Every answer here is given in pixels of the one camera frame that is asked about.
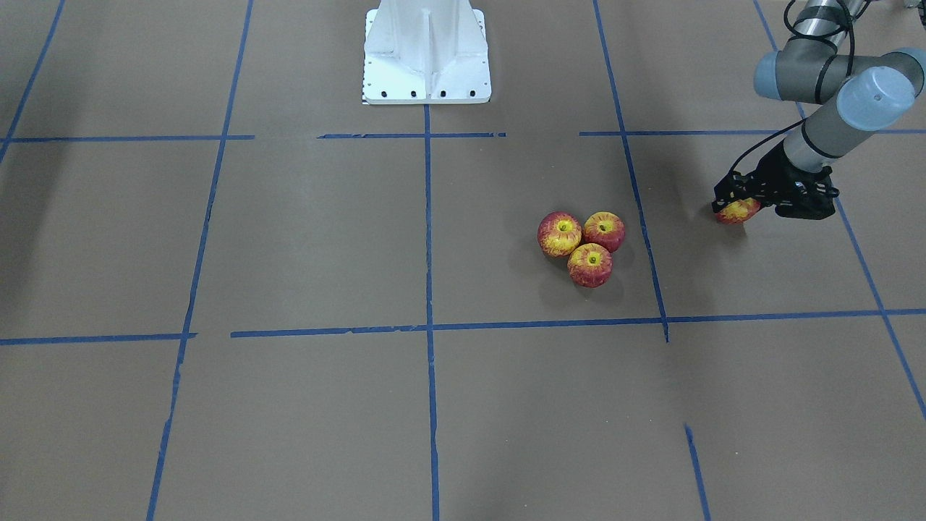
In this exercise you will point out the red yellow apple back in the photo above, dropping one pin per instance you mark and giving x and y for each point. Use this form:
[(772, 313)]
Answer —
[(604, 229)]

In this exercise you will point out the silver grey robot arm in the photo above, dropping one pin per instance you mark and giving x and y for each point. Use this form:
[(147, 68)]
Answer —
[(856, 96)]

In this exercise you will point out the brown paper table cover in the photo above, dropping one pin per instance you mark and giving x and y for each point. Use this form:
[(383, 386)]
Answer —
[(232, 291)]

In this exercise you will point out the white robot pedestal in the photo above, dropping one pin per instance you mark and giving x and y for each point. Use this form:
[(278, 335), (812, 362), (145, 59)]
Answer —
[(426, 52)]

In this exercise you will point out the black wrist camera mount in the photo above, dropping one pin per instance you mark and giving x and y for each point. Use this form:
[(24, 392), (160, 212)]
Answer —
[(817, 203)]

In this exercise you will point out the red yellow lone apple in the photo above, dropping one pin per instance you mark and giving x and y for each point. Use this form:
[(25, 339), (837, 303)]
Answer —
[(738, 211)]

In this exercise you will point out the red yellow apple front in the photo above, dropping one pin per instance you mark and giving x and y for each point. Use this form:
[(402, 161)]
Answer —
[(590, 265)]

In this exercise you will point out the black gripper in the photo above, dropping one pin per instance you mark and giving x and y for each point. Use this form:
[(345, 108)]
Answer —
[(772, 174)]

